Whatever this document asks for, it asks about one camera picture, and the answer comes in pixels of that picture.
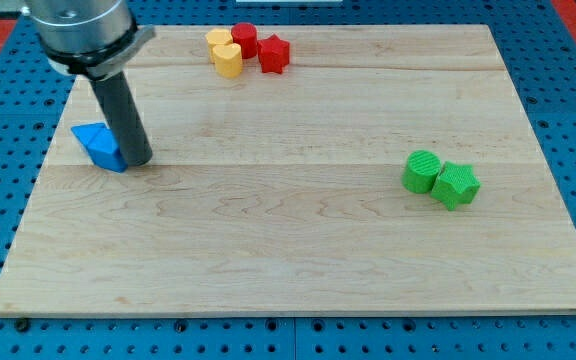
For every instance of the yellow heart block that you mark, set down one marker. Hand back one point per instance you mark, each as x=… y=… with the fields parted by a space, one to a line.
x=228 y=60

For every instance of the green star block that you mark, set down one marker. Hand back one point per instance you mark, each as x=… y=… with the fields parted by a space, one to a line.
x=455 y=185

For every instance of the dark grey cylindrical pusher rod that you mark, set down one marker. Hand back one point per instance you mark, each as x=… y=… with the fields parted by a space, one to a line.
x=118 y=106

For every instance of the blue triangle block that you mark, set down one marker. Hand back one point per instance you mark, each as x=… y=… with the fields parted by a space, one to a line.
x=104 y=152

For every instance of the wooden board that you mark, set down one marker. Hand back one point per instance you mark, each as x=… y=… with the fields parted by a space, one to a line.
x=281 y=195

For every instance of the red star block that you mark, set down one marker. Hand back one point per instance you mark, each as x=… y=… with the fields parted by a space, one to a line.
x=273 y=54

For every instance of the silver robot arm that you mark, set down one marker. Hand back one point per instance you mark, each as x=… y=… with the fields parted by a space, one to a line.
x=96 y=39

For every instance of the red cylinder block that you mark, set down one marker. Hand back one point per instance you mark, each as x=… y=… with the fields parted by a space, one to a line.
x=245 y=35

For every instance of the blue cube block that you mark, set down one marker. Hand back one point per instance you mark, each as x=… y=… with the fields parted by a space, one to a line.
x=86 y=133

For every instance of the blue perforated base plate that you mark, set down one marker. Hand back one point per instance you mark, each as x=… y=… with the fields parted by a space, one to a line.
x=538 y=43

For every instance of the green cylinder block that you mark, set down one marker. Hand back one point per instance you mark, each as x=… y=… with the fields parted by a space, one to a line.
x=420 y=172

